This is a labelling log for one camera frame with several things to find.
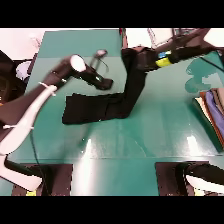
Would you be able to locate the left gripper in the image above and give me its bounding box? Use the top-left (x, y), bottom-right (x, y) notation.
top-left (89, 71), bottom-right (115, 91)

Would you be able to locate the black garment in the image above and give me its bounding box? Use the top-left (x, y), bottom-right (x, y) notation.
top-left (61, 45), bottom-right (158, 126)

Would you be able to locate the blue garment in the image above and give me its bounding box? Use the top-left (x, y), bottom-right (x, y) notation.
top-left (204, 90), bottom-right (224, 135)

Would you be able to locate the beige garment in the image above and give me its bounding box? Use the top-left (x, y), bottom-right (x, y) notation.
top-left (213, 87), bottom-right (224, 113)

